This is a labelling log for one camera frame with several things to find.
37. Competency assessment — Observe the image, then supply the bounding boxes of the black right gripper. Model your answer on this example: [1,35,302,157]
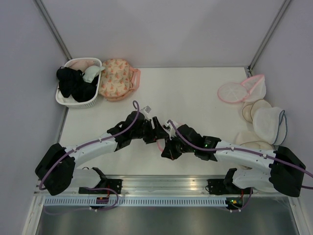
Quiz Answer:
[161,133,195,160]

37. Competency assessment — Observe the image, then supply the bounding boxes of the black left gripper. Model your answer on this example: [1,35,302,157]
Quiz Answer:
[131,117,168,144]

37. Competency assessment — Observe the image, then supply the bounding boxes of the pink rimmed mesh laundry bag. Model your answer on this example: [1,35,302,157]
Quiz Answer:
[156,140,166,152]

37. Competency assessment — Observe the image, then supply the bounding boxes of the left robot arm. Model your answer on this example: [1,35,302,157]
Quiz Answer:
[35,111,169,196]

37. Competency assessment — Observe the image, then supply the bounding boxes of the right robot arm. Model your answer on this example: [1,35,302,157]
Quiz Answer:
[161,122,306,197]

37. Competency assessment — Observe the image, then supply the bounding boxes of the floral peach bra case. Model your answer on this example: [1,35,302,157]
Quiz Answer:
[98,58,141,102]

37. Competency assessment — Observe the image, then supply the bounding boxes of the white plastic laundry basket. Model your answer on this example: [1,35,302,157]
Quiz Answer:
[55,58,103,109]

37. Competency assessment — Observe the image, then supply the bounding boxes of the pink mesh laundry bag flat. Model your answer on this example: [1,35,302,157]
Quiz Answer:
[217,82,248,104]

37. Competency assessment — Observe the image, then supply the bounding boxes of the beige bra cup upper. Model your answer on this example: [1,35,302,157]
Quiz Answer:
[242,99,272,123]

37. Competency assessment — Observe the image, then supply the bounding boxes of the white bra in basket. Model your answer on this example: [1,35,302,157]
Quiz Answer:
[83,65,105,83]

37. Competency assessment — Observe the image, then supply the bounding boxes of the pink mesh laundry bag open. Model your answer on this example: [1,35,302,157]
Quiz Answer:
[241,74,266,102]

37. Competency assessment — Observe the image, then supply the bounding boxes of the black bras in basket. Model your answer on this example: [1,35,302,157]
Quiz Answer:
[56,67,99,102]

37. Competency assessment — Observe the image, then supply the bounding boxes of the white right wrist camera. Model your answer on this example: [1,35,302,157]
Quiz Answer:
[163,121,181,140]

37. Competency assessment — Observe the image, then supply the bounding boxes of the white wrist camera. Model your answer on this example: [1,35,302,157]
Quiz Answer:
[140,106,151,120]
[163,121,181,140]

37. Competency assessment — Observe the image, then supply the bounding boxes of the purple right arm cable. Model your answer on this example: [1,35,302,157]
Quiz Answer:
[167,119,313,213]

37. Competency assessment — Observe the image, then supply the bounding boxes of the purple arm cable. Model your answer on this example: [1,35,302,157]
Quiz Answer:
[167,119,313,213]
[39,100,140,216]

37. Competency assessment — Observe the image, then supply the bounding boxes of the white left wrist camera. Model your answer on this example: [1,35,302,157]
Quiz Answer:
[140,106,151,120]

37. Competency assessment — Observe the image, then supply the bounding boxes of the aluminium front rail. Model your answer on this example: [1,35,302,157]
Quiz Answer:
[34,174,301,196]

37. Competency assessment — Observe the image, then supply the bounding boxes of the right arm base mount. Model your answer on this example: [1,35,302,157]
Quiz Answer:
[206,168,250,195]

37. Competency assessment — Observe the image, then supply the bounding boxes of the white slotted cable duct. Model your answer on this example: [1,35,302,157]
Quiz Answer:
[44,196,227,207]

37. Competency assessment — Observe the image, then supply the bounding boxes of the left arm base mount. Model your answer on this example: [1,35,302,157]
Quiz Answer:
[78,167,122,196]

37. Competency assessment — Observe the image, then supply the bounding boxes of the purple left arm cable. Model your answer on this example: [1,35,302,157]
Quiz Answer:
[39,100,140,216]

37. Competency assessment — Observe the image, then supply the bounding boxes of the right aluminium corner post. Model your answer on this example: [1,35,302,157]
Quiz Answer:
[245,0,293,78]

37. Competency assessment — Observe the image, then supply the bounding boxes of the aluminium corner post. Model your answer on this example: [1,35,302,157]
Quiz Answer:
[245,0,293,78]
[33,0,72,60]

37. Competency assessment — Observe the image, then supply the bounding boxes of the left aluminium corner post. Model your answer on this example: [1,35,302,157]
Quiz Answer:
[33,0,72,60]

